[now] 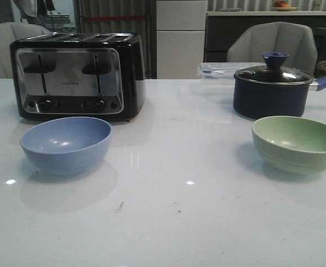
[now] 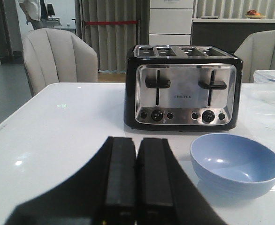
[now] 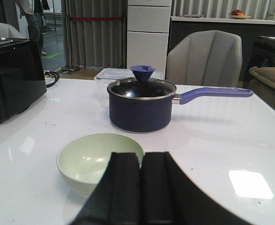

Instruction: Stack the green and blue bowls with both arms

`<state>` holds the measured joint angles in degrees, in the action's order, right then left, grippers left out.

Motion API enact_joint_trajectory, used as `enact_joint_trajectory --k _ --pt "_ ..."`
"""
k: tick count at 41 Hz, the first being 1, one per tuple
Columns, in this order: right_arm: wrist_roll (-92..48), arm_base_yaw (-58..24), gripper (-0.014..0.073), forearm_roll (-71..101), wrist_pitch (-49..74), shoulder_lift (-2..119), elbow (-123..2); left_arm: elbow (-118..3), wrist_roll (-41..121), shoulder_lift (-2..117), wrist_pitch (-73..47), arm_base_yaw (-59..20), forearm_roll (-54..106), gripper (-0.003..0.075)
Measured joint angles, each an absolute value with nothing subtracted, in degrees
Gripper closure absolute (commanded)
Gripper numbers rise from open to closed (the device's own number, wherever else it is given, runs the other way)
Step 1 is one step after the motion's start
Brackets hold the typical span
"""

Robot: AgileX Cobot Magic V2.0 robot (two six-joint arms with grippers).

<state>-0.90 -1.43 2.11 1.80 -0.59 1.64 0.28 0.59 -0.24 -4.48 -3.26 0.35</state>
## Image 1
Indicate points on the blue bowl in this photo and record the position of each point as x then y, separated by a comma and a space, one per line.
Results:
67, 146

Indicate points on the green bowl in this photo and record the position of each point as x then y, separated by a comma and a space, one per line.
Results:
292, 144

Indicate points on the clear plastic food container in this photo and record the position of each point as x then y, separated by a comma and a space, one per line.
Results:
217, 79

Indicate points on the black and chrome toaster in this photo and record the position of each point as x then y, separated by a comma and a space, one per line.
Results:
60, 75

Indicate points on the dark blue saucepan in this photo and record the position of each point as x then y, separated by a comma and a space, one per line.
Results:
256, 100

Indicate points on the white cabinet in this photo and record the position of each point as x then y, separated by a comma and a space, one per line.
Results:
180, 37

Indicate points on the dark counter with white top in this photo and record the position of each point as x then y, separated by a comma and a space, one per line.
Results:
224, 28

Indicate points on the glass pot lid blue knob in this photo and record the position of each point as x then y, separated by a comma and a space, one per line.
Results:
274, 72

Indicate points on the grey chair on right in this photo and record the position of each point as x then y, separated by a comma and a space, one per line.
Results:
296, 40

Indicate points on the grey chair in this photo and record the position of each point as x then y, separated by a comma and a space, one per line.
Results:
296, 40
10, 32

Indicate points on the fruit plate on counter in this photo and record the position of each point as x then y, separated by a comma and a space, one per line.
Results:
280, 5

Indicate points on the grey chair on left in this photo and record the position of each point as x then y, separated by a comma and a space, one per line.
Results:
10, 32

